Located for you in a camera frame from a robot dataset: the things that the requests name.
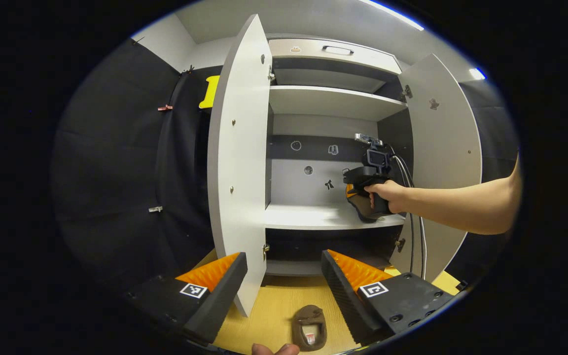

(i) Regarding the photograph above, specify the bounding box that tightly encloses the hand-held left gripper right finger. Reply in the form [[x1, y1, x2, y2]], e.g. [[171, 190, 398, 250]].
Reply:
[[320, 249, 458, 346]]

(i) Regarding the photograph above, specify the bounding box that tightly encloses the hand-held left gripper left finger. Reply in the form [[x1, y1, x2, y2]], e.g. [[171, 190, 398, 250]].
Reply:
[[125, 252, 249, 346]]

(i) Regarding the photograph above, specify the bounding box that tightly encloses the white shoe cabinet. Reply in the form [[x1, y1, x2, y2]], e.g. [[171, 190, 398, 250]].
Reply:
[[264, 35, 415, 277]]

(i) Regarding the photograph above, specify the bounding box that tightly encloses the white cabinet door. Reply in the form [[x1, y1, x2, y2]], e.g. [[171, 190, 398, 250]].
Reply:
[[207, 14, 273, 317], [390, 53, 483, 283]]

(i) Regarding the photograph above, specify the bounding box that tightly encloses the white cabinet drawer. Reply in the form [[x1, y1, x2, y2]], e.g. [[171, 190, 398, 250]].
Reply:
[[269, 38, 403, 74]]

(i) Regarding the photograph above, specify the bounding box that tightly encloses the black backdrop cloth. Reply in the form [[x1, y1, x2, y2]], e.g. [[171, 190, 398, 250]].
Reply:
[[444, 79, 521, 291], [52, 38, 223, 296]]

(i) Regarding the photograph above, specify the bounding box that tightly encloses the long ceiling light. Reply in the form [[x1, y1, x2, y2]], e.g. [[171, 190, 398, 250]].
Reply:
[[358, 0, 425, 31]]

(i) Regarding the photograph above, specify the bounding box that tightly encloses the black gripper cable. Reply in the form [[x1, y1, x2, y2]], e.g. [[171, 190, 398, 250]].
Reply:
[[388, 143, 416, 273]]

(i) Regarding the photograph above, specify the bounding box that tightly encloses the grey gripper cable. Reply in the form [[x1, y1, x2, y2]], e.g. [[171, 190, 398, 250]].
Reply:
[[393, 154, 427, 281]]

